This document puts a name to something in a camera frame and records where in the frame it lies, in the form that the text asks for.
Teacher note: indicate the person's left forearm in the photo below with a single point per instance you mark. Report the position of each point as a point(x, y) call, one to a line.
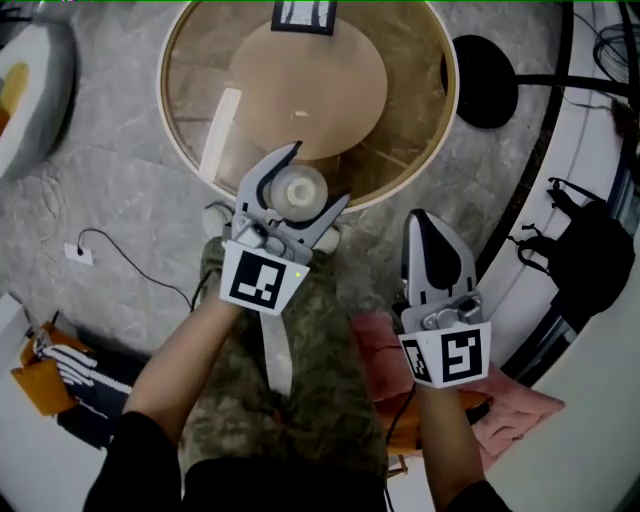
point(180, 360)

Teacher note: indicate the orange bag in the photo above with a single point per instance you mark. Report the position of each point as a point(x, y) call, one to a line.
point(40, 387)

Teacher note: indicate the white cardboard box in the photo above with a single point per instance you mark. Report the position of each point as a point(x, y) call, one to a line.
point(10, 320)

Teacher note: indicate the round glass side table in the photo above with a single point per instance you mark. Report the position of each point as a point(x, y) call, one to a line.
point(310, 85)

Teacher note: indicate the person's light shoe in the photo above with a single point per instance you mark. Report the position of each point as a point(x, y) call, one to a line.
point(327, 241)
point(216, 220)

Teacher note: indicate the black fan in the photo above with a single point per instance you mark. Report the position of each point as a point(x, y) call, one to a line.
point(620, 50)

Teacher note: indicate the black framed marker card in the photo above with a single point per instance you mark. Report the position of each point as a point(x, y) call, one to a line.
point(304, 15)

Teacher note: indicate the black backpack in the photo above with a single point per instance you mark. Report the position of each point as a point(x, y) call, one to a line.
point(590, 260)

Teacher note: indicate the person's black shirt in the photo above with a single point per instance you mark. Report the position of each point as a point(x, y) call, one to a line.
point(280, 487)

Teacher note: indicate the white power strip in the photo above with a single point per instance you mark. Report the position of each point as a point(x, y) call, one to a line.
point(78, 253)

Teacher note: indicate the white grey bean bag chair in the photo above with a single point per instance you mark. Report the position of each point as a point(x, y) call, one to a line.
point(45, 110)

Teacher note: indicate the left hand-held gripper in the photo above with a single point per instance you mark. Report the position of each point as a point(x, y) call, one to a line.
point(255, 282)

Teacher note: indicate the black white striped cloth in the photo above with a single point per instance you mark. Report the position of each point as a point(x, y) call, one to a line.
point(80, 367)

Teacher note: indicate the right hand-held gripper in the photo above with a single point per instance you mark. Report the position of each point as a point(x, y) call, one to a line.
point(462, 352)

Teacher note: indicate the black floor lamp stand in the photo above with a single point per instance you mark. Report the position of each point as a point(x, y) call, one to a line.
point(482, 82)

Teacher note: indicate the small white round jar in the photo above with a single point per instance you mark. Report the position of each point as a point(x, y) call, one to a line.
point(299, 192)

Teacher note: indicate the pink floor sofa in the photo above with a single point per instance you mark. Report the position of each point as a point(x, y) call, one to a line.
point(510, 410)

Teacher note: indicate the person's camouflage trousers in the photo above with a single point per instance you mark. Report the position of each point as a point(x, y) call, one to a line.
point(325, 390)

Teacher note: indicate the person's right forearm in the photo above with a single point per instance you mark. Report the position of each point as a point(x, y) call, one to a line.
point(447, 440)

